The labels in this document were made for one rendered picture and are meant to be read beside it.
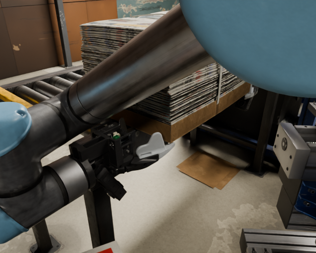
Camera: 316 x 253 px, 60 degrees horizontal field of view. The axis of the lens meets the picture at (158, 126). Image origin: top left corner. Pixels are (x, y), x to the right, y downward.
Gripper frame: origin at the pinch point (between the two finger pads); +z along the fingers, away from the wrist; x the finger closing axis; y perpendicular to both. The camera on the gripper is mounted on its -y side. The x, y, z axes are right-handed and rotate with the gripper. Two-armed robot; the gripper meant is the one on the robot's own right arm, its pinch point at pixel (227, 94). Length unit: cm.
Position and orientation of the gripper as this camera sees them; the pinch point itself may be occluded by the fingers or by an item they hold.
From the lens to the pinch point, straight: 89.2
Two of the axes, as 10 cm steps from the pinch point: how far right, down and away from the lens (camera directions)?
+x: 7.5, 3.2, -5.9
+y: 0.0, -8.8, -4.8
